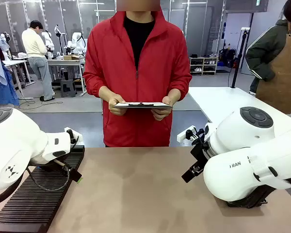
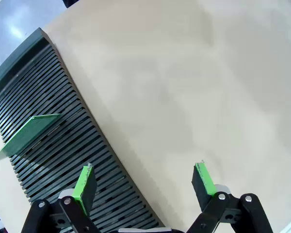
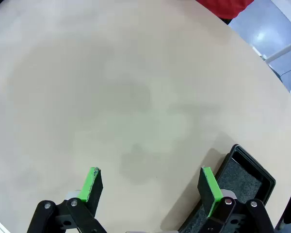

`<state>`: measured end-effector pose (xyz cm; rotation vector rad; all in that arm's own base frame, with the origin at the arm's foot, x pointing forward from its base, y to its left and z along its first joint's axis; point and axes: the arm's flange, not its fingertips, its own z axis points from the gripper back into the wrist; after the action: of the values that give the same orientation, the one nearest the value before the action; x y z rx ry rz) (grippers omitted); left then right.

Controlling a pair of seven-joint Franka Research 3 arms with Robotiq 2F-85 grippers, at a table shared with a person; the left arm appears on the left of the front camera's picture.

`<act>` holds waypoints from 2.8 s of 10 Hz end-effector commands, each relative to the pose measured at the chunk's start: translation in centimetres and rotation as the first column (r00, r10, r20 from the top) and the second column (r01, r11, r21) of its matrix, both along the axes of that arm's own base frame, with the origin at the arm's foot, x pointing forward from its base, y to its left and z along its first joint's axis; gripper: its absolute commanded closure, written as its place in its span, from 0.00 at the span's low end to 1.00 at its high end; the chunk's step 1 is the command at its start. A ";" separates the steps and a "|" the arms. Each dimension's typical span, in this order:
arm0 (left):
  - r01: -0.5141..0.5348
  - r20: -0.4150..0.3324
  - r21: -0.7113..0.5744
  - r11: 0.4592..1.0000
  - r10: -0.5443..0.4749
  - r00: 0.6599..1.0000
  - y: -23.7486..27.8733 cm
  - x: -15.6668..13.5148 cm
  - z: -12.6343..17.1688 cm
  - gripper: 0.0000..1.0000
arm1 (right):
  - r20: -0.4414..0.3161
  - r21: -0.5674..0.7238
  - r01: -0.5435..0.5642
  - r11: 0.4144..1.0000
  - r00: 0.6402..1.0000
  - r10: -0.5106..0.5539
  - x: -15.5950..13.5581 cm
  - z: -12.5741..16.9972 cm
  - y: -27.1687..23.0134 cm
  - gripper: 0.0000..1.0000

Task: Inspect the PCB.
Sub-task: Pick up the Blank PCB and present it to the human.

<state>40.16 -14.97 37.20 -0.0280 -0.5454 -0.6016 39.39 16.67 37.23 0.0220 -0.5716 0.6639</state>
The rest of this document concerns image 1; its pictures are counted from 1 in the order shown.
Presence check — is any person's left forearm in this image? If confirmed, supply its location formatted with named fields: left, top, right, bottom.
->
left=169, top=70, right=193, bottom=101

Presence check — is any person in brown apron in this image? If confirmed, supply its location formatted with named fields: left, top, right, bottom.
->
left=245, top=0, right=291, bottom=115

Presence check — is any dark wall monitor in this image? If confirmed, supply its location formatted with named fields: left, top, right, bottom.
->
left=225, top=0, right=269, bottom=13

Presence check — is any black arm hose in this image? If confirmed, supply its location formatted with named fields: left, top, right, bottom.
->
left=191, top=126, right=208, bottom=146
left=0, top=178, right=24, bottom=207

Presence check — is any white work table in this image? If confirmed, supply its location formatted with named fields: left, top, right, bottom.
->
left=188, top=86, right=291, bottom=136

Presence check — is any grey step stool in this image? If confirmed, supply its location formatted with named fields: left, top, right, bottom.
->
left=60, top=79, right=77, bottom=98

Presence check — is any person's right hand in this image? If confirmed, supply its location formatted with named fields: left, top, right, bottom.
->
left=108, top=94, right=127, bottom=116

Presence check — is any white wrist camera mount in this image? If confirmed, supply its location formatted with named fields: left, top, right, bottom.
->
left=64, top=127, right=84, bottom=146
left=176, top=125, right=199, bottom=142

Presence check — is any black right arm hose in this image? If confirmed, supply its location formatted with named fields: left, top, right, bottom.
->
left=191, top=126, right=208, bottom=146

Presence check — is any person in red jacket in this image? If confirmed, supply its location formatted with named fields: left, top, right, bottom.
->
left=83, top=9, right=193, bottom=148

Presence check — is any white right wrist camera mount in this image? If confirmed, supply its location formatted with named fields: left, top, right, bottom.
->
left=176, top=125, right=199, bottom=142

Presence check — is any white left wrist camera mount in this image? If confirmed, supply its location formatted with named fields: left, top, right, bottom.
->
left=64, top=127, right=84, bottom=146

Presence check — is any man in cream sweater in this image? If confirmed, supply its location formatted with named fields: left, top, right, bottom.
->
left=21, top=20, right=56, bottom=102

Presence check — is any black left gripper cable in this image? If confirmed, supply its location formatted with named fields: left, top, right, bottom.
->
left=26, top=159, right=72, bottom=192

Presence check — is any grey clipboard with paper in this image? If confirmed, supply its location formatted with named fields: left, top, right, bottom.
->
left=113, top=101, right=173, bottom=109

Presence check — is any blue hanging garment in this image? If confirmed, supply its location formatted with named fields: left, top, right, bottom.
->
left=0, top=26, right=20, bottom=106

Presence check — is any black ribbed PCB rack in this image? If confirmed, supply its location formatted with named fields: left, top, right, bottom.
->
left=0, top=145, right=85, bottom=233

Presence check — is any black pole stand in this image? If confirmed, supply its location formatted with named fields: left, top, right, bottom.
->
left=230, top=27, right=251, bottom=88

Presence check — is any person's right forearm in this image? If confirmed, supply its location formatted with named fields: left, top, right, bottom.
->
left=83, top=70, right=113, bottom=100

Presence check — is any person's left hand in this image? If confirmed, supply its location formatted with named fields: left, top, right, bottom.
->
left=150, top=96, right=173, bottom=121

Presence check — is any black bags pile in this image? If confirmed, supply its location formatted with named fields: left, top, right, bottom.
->
left=219, top=48, right=239, bottom=68

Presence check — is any white lab bench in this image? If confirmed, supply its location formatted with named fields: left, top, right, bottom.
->
left=47, top=57, right=87, bottom=97

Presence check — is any white standing desk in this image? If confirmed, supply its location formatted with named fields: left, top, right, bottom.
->
left=1, top=59, right=36, bottom=100

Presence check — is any black left arm hose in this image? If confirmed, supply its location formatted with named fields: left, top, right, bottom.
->
left=0, top=178, right=24, bottom=207

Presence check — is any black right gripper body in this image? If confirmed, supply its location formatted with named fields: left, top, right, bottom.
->
left=189, top=142, right=211, bottom=172

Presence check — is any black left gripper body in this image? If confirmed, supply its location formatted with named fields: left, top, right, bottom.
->
left=35, top=162, right=66, bottom=173

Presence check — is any white shoe shelf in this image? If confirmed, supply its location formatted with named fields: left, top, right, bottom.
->
left=189, top=56, right=219, bottom=76

